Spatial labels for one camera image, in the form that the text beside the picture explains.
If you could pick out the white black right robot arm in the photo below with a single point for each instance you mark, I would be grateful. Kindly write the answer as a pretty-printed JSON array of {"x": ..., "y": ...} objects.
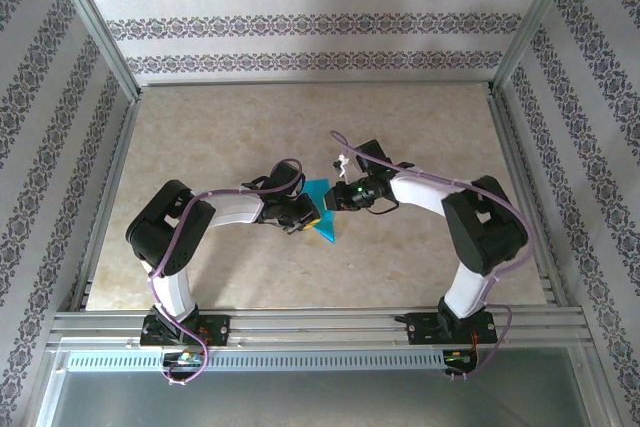
[{"x": 467, "y": 287}]

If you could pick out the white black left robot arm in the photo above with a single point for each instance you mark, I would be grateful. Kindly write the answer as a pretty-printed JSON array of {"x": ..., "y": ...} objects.
[{"x": 172, "y": 287}]

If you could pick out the grey metal sheet panel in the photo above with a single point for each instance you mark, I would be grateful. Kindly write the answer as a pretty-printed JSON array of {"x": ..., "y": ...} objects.
[{"x": 320, "y": 402}]

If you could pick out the white right camera clip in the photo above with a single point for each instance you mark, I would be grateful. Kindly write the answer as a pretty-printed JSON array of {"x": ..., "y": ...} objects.
[{"x": 343, "y": 164}]

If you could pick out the aluminium mounting rail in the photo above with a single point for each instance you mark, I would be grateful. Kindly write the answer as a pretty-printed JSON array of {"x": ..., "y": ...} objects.
[{"x": 320, "y": 328}]

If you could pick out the aluminium rear rail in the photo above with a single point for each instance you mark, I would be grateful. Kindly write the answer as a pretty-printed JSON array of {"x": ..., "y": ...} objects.
[{"x": 315, "y": 83}]

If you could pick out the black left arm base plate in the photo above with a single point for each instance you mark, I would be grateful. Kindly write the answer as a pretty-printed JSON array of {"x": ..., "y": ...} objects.
[{"x": 220, "y": 329}]

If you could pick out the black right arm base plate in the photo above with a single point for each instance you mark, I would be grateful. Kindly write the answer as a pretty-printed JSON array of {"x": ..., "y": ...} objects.
[{"x": 425, "y": 329}]

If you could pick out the aluminium side rail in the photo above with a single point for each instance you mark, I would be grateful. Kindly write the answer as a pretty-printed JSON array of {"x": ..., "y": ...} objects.
[
  {"x": 107, "y": 197},
  {"x": 525, "y": 197}
]

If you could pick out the aluminium frame post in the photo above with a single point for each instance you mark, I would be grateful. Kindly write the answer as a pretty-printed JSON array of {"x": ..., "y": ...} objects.
[
  {"x": 537, "y": 22},
  {"x": 95, "y": 27}
]

